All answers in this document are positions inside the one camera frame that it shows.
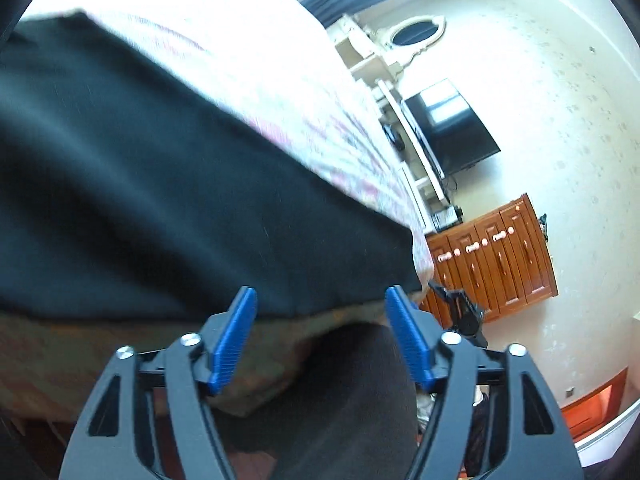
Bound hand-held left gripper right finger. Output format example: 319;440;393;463
386;285;586;480

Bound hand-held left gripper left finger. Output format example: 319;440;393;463
59;286;258;480

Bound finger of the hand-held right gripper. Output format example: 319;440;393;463
427;282;453;308

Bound black pants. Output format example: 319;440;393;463
0;10;426;323

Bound brown wooden cabinet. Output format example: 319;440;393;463
417;192;559;323

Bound small black device box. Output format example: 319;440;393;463
431;206;463;231

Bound white television stand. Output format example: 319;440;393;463
372;79;451;233

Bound orange wooden board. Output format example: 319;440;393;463
560;367;629;443

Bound black flat television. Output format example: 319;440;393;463
402;77;502;178

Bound white vanity dresser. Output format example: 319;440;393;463
327;12;401;92

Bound white oval mirror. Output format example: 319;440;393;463
382;14;447;68

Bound floral bedspread bed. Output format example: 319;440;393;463
0;0;436;421

